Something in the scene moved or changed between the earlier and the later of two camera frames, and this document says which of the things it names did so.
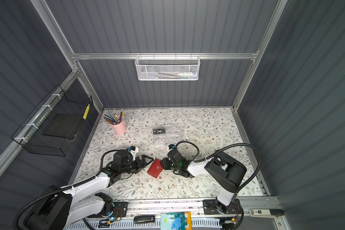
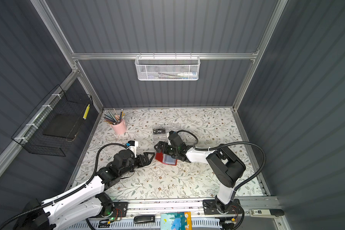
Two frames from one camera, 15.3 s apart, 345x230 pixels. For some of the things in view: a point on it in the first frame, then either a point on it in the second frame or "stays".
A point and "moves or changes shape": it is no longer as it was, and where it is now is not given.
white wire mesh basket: x=167 y=68 stays
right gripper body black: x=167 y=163 to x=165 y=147
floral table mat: x=215 y=130 stays
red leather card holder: x=155 y=168 moves or changes shape
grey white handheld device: x=265 y=212 stays
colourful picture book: x=176 y=221 stays
